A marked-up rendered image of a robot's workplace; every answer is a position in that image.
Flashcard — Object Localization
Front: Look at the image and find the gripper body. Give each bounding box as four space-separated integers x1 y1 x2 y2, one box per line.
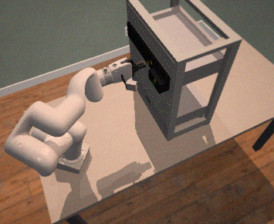
107 58 132 83

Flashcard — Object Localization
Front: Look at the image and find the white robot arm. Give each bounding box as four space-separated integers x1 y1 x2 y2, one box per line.
4 67 113 177

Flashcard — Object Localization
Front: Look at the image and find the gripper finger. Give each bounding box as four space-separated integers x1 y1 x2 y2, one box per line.
132 65 146 76
121 58 146 69

